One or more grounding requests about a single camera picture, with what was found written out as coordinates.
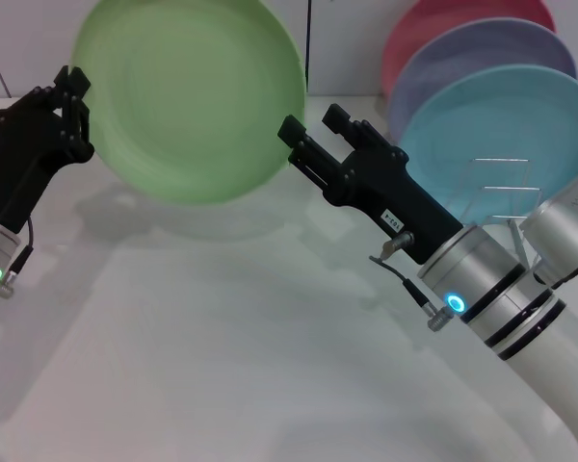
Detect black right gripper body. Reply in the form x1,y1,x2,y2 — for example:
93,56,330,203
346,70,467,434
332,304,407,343
322,143,463,266

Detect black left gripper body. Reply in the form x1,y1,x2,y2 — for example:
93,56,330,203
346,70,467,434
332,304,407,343
0,86,68,237

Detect green round plate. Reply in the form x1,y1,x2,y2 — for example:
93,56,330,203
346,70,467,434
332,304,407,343
70,0,308,206

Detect light blue round plate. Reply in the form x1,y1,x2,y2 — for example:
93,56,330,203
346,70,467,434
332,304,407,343
397,64,578,225

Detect red round plate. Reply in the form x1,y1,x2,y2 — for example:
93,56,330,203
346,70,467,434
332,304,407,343
380,0,558,97

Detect purple round plate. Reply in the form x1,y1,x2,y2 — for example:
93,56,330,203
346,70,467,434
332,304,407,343
394,17,578,141

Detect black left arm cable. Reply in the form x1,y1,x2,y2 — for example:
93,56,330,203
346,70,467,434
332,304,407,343
0,216,36,297

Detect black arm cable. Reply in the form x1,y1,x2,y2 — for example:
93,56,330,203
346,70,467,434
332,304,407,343
368,230,459,332
0,216,36,297

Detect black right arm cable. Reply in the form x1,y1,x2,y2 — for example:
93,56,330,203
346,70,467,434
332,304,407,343
368,230,459,332

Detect silver wire plate rack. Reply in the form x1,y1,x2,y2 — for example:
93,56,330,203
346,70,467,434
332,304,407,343
450,157,543,270

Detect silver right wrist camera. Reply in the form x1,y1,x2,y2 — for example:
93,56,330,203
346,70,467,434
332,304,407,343
518,172,578,290

